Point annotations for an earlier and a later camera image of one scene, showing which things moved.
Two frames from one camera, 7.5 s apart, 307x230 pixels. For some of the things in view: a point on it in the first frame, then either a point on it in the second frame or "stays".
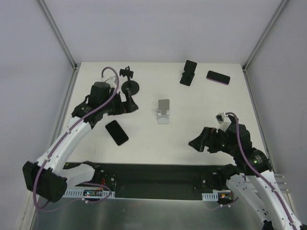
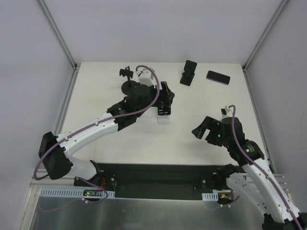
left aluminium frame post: x=58 y=34 stays
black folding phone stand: x=190 y=68 stays
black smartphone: x=117 y=133 -> x=164 y=102
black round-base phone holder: x=129 y=87 stays
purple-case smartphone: x=218 y=77 stays
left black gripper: x=120 y=104 -> x=165 y=101
